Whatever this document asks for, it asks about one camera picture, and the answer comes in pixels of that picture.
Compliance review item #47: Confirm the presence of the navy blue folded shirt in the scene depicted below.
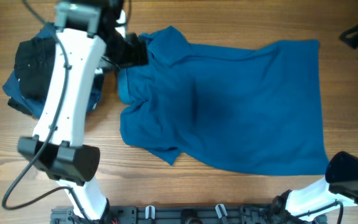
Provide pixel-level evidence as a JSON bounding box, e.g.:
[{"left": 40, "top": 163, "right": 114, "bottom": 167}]
[{"left": 2, "top": 23, "right": 105, "bottom": 119}]

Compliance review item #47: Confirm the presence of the blue polo shirt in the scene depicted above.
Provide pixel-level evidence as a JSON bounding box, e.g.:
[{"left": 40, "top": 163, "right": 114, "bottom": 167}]
[{"left": 118, "top": 26, "right": 329, "bottom": 175}]

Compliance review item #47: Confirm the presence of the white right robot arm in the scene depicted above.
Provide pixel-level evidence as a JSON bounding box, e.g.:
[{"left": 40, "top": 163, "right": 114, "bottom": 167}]
[{"left": 265, "top": 24, "right": 358, "bottom": 223}]

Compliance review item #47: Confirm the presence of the dark green folded shirt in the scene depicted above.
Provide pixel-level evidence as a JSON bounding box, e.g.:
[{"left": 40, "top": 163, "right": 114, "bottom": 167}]
[{"left": 7, "top": 37, "right": 57, "bottom": 116}]

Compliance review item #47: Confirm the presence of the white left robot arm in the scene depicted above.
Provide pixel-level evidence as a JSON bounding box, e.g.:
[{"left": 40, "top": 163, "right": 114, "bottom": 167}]
[{"left": 17, "top": 1, "right": 148, "bottom": 223}]

